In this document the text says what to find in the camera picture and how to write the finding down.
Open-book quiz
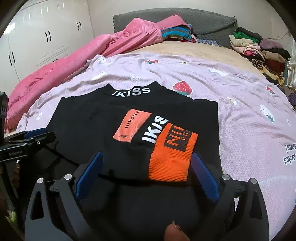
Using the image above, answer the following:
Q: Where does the pink plush blanket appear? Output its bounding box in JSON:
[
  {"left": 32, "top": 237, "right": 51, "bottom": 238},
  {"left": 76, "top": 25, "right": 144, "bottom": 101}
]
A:
[{"left": 4, "top": 18, "right": 163, "bottom": 132}]

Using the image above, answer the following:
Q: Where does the beige mattress cover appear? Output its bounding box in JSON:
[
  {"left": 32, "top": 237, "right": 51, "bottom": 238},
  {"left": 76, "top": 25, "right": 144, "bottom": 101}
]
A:
[{"left": 133, "top": 41, "right": 262, "bottom": 76}]

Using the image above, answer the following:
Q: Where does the white glossy wardrobe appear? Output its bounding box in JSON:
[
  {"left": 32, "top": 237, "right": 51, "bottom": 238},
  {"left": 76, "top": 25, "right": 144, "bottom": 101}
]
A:
[{"left": 1, "top": 0, "right": 94, "bottom": 95}]

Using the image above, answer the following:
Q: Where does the person's right hand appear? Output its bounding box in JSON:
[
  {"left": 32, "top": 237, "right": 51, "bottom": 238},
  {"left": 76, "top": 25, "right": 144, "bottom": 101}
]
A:
[{"left": 164, "top": 221, "right": 190, "bottom": 241}]

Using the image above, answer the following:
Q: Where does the pink and teal pillow stack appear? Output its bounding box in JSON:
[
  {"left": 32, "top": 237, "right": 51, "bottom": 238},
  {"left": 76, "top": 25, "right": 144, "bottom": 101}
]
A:
[{"left": 156, "top": 14, "right": 196, "bottom": 43}]

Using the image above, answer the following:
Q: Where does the pile of folded clothes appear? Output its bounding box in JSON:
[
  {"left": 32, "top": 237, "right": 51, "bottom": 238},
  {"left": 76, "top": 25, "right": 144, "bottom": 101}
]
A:
[{"left": 229, "top": 27, "right": 292, "bottom": 87}]

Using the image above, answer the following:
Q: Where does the black sweater with orange cuffs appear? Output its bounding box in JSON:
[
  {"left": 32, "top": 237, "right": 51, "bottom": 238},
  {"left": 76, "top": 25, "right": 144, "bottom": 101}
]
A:
[{"left": 21, "top": 81, "right": 223, "bottom": 241}]

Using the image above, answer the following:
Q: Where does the lilac strawberry print bedsheet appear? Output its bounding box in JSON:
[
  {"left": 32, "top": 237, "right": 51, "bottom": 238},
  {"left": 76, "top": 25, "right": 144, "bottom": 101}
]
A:
[{"left": 16, "top": 52, "right": 295, "bottom": 238}]

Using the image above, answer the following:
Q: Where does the dark grey headboard cover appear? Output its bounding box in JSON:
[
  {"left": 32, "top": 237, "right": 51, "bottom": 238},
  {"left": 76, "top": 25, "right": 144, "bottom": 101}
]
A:
[{"left": 112, "top": 8, "right": 237, "bottom": 49}]

